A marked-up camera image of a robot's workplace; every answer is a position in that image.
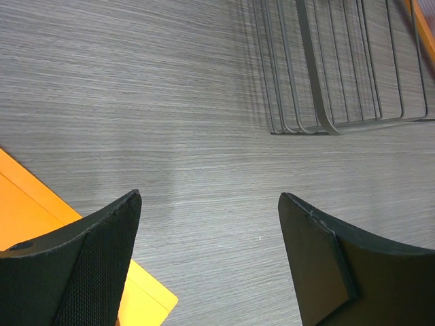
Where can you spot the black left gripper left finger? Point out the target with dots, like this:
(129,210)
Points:
(74,275)

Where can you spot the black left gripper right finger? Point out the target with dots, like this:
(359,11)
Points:
(344,275)

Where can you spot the black wire dish rack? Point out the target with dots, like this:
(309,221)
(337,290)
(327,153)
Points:
(330,67)

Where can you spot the orange wooden book rack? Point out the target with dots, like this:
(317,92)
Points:
(424,17)

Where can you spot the orange envelope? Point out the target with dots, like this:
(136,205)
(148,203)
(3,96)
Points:
(29,209)

